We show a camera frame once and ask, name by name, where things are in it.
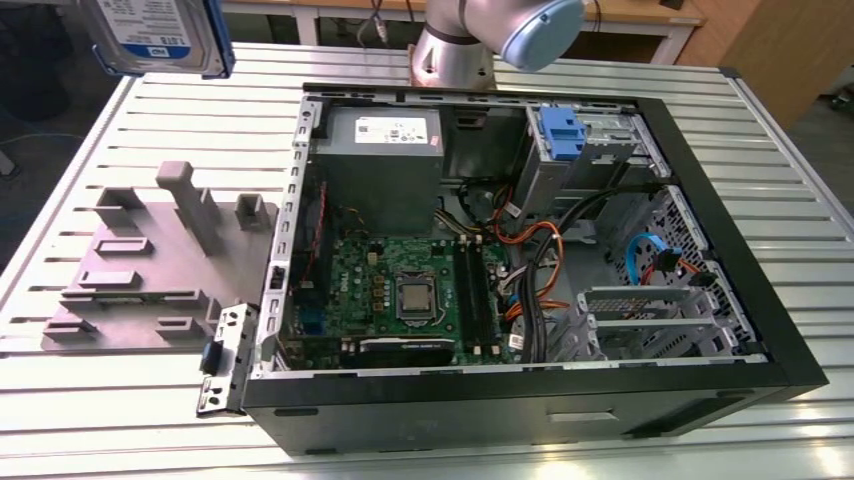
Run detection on hard disk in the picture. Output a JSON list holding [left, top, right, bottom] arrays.
[[89, 0, 236, 81]]

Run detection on metal disk bay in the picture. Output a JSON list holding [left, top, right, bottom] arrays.
[[573, 285, 739, 362]]

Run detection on silver CPU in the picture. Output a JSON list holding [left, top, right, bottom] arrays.
[[398, 284, 434, 316]]

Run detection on green motherboard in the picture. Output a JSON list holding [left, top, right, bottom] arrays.
[[278, 234, 528, 371]]

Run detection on black RAM slot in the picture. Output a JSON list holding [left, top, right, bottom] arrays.
[[454, 234, 486, 357], [469, 234, 502, 357]]

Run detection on CPU socket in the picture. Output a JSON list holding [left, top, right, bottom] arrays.
[[392, 272, 441, 329]]

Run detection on grey power supply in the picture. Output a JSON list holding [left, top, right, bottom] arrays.
[[310, 105, 445, 236]]

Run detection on black case fan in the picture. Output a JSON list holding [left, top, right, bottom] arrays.
[[292, 179, 334, 301]]

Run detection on black graphics card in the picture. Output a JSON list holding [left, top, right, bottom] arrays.
[[338, 335, 458, 370]]

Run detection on grey metal drive cage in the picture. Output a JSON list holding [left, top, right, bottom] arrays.
[[516, 104, 672, 216]]

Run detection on blue plastic drive latch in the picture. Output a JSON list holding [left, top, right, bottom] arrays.
[[540, 106, 586, 162]]

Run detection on black open PC case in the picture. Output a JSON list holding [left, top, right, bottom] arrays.
[[240, 82, 831, 457]]

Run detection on grey parts rack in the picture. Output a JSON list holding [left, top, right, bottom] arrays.
[[39, 159, 281, 357]]

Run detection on wooden desk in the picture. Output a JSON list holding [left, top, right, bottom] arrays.
[[582, 0, 708, 66]]

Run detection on wooden cabinet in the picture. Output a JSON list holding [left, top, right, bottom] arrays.
[[679, 0, 854, 129]]

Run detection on yellow black wire bundle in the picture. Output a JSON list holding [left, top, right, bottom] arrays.
[[430, 208, 482, 237]]

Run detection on orange wire bundle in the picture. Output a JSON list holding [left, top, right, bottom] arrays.
[[490, 182, 573, 324]]

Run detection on black cable bundle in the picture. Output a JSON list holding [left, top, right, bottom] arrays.
[[516, 183, 659, 362]]

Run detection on blue SATA wire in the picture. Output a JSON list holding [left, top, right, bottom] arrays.
[[625, 233, 667, 290]]

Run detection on metal bracket with blue tab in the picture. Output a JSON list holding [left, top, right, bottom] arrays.
[[194, 301, 261, 417]]

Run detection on multicoloured disk power wire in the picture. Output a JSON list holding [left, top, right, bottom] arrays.
[[652, 249, 720, 290]]

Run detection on white frame desk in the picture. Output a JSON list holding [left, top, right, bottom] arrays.
[[225, 0, 434, 46]]

